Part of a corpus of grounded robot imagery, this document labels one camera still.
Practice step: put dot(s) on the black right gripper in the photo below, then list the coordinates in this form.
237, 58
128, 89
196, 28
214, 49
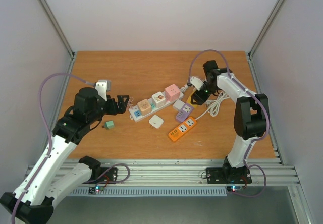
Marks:
200, 94

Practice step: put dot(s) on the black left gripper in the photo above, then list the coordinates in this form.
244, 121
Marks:
122, 106

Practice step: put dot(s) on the white power strip pastel sockets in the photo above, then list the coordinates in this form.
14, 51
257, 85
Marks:
136, 114

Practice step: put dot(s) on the white square charger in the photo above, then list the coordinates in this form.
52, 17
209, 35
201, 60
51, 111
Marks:
178, 105

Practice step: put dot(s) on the beige cube socket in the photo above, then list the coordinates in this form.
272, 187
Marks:
144, 107

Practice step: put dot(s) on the pink cube socket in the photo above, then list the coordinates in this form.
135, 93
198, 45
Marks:
172, 92

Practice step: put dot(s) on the white cube socket adapter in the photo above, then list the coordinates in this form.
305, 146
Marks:
158, 99

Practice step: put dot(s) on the white charger with pink cable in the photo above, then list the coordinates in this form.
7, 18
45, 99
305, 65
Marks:
130, 104

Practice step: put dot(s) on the yellow cube socket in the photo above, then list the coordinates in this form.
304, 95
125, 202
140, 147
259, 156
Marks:
188, 101

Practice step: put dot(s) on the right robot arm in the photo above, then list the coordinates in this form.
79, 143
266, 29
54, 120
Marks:
251, 121

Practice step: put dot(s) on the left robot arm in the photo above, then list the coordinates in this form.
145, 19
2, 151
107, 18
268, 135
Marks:
36, 198

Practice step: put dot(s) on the purple power strip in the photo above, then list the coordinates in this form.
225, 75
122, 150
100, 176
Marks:
184, 112

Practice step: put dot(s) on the green small charger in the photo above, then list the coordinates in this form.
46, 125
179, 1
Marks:
108, 125

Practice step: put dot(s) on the white flat charger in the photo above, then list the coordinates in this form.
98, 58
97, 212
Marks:
156, 121

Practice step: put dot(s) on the orange power strip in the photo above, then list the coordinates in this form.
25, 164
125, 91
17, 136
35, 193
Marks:
182, 129

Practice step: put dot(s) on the left small circuit board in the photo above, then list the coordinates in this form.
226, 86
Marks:
95, 190

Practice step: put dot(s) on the small circuit board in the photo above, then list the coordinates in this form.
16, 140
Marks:
95, 190
235, 188

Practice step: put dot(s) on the right small circuit board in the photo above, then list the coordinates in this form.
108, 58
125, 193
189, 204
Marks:
235, 188

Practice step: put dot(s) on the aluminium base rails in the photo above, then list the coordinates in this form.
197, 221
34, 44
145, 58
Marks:
187, 172

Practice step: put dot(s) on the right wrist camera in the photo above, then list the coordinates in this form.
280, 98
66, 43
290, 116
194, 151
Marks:
195, 82

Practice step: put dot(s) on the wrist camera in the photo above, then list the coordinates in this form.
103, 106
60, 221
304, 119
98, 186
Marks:
103, 86
195, 82

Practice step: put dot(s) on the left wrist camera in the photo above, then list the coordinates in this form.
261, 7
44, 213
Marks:
103, 86

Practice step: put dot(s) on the aluminium frame post right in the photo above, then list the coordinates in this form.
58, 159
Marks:
266, 27

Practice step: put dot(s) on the aluminium frame post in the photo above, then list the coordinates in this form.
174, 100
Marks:
266, 27
46, 7

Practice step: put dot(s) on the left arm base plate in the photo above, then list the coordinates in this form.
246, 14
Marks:
105, 174

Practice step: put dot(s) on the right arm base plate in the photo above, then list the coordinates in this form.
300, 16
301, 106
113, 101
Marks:
219, 175

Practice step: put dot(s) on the grey slotted cable duct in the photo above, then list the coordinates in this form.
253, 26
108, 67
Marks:
206, 191

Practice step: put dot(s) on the aluminium frame post left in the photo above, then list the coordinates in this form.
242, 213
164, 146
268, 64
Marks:
46, 7

